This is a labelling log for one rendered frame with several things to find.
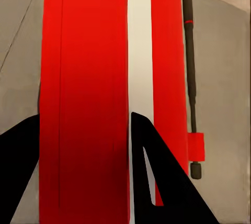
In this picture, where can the coffee table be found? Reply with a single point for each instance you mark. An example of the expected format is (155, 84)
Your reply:
(222, 49)

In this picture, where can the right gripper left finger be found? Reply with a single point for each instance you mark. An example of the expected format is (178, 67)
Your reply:
(19, 155)

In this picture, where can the radio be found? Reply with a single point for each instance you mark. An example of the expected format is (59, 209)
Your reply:
(102, 60)

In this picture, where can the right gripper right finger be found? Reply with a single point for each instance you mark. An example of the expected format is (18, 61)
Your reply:
(182, 202)

